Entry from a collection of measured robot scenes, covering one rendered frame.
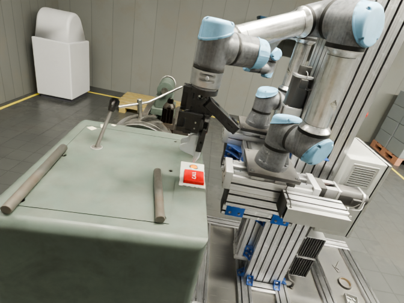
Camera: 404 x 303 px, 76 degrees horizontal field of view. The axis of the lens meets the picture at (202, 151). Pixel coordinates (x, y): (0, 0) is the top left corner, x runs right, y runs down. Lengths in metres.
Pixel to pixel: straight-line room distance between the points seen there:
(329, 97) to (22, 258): 0.95
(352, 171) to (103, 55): 5.09
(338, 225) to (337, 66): 0.64
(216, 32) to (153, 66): 4.89
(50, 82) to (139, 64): 1.64
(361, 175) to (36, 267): 1.32
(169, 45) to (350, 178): 4.46
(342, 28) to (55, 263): 0.96
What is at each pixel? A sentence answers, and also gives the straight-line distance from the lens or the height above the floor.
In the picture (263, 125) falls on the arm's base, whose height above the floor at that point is 1.19.
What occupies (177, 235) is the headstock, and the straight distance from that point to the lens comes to 0.59.
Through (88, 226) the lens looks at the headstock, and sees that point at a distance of 0.61.
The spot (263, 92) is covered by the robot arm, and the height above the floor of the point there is 1.37.
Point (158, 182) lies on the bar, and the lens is 0.69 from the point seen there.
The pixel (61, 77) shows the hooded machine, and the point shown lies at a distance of 4.91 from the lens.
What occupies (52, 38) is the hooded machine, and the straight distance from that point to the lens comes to 4.90.
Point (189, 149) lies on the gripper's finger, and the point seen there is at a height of 1.36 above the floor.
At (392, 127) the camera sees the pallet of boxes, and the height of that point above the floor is 0.53.
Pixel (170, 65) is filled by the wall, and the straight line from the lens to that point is 5.39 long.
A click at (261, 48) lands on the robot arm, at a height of 1.64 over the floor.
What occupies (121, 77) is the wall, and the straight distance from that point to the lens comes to 5.71.
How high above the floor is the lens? 1.68
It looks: 27 degrees down
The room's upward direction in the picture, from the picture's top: 12 degrees clockwise
